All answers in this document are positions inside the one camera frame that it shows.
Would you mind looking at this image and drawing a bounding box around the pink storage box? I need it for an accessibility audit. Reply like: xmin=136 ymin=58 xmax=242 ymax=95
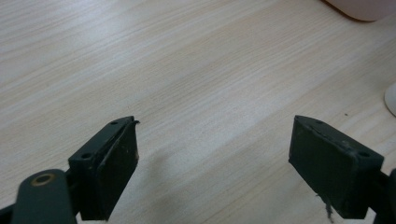
xmin=321 ymin=0 xmax=396 ymax=22

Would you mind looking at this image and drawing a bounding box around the small white object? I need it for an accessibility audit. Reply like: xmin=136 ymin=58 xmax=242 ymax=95
xmin=384 ymin=82 xmax=396 ymax=118

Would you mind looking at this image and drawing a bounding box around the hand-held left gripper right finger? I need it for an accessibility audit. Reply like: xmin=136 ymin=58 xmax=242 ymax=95
xmin=288 ymin=115 xmax=385 ymax=219

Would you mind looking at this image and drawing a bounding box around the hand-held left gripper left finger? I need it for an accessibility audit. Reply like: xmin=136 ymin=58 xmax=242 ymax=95
xmin=68 ymin=116 xmax=139 ymax=222

